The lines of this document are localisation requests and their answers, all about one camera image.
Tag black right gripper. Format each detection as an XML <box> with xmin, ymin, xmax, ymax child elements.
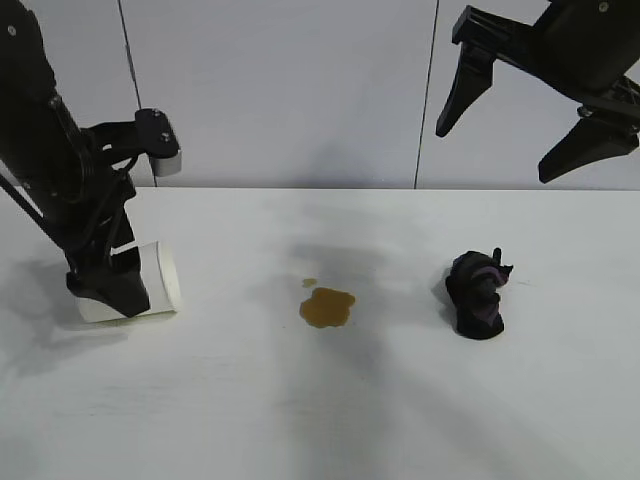
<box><xmin>435</xmin><ymin>0</ymin><xmax>640</xmax><ymax>184</ymax></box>

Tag thin black wall strip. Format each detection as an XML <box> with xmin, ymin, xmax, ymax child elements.
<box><xmin>117</xmin><ymin>0</ymin><xmax>157</xmax><ymax>188</ymax></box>
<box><xmin>413</xmin><ymin>0</ymin><xmax>441</xmax><ymax>190</ymax></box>

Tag black purple cloth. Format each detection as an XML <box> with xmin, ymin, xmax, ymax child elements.
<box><xmin>443</xmin><ymin>246</ymin><xmax>516</xmax><ymax>341</ymax></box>

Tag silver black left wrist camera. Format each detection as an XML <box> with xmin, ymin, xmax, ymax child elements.
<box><xmin>133</xmin><ymin>106</ymin><xmax>184</xmax><ymax>178</ymax></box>

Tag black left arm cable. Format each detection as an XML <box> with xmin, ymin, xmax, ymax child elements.
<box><xmin>0</xmin><ymin>173</ymin><xmax>49</xmax><ymax>230</ymax></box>

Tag brown liquid puddle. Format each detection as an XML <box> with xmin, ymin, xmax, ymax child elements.
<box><xmin>299</xmin><ymin>286</ymin><xmax>358</xmax><ymax>331</ymax></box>

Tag white paper cup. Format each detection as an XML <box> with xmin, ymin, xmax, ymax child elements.
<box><xmin>74</xmin><ymin>240</ymin><xmax>183</xmax><ymax>324</ymax></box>

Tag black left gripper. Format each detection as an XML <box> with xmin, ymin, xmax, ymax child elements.
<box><xmin>0</xmin><ymin>93</ymin><xmax>152</xmax><ymax>319</ymax></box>

